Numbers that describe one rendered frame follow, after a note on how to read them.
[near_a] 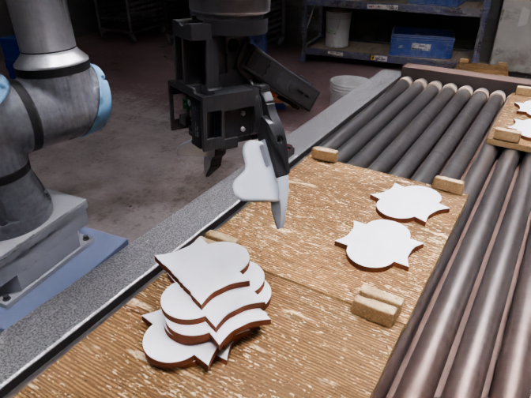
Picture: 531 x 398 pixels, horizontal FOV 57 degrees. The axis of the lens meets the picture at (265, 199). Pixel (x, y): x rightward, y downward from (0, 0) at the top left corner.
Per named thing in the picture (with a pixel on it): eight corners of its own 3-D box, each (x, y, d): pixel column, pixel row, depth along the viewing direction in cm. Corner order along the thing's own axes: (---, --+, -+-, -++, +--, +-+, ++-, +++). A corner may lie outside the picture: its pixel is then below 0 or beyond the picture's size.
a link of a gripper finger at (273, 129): (259, 185, 50) (233, 107, 50) (273, 182, 51) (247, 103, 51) (283, 174, 46) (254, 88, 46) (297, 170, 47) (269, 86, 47)
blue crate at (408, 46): (388, 55, 504) (391, 33, 493) (391, 46, 539) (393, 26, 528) (451, 59, 489) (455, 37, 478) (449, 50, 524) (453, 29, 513)
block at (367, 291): (355, 304, 68) (358, 289, 67) (361, 296, 69) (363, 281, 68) (398, 321, 65) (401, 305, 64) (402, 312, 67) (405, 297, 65)
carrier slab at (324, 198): (199, 252, 81) (198, 244, 80) (309, 160, 111) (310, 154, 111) (404, 332, 66) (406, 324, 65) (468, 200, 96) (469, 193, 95)
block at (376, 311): (349, 313, 66) (351, 298, 65) (354, 306, 68) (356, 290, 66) (392, 330, 64) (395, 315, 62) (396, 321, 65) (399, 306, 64)
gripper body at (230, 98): (169, 135, 51) (162, 13, 45) (239, 122, 55) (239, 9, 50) (205, 159, 45) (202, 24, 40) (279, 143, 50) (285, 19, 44)
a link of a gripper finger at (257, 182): (241, 242, 47) (212, 152, 48) (288, 225, 50) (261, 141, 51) (256, 238, 45) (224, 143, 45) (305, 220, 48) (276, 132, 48)
